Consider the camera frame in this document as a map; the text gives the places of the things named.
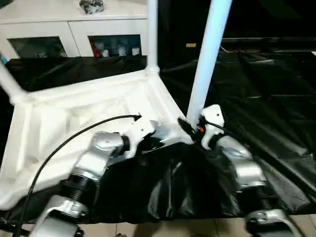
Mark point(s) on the white plastic table top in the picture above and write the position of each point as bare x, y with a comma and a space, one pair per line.
74, 103

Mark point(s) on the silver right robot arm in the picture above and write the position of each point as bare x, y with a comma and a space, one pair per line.
247, 168

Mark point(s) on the black work mat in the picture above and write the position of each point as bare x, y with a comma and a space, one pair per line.
259, 98

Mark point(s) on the small beige label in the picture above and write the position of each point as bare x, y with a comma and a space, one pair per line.
190, 45

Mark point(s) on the red toy figure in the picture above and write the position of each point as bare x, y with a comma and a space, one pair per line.
95, 50

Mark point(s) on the black low shelf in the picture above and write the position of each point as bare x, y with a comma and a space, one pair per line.
271, 43

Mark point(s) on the clear bag of dark parts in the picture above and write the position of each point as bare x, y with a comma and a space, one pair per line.
91, 6

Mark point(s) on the white cabinet with glass doors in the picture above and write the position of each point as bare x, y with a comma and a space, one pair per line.
49, 24

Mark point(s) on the black metal folding stand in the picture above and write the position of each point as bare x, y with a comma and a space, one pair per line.
10, 225

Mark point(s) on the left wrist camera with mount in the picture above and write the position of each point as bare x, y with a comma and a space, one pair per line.
142, 128

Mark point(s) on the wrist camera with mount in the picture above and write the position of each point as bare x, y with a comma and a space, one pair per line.
213, 113
142, 128

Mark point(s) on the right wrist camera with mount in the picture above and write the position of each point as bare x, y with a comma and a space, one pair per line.
213, 113

